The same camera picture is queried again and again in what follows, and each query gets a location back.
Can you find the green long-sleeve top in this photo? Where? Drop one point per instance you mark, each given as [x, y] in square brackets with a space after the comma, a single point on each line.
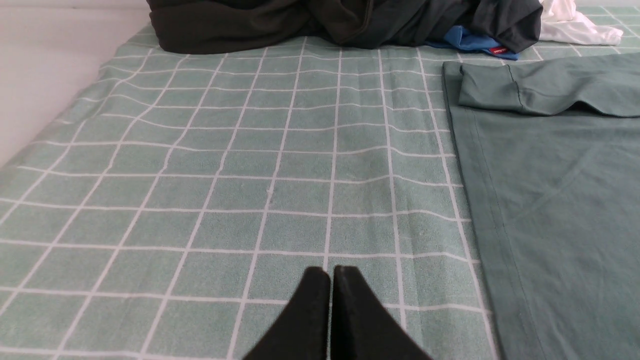
[549, 155]

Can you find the green checkered tablecloth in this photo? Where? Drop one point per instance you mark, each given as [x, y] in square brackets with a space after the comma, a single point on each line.
[170, 211]

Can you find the dark grey crumpled garment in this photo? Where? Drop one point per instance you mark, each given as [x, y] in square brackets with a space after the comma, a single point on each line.
[369, 24]

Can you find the white crumpled garment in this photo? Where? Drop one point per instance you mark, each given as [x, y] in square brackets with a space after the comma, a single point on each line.
[561, 22]

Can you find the dark olive crumpled garment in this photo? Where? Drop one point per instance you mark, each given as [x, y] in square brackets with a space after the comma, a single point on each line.
[204, 27]

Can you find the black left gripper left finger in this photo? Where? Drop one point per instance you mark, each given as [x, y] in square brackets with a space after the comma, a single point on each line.
[300, 331]

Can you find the blue garment with red tag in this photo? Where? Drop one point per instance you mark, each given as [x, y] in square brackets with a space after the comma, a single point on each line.
[460, 38]

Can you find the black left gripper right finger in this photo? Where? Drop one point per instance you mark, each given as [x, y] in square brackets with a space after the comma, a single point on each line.
[361, 327]

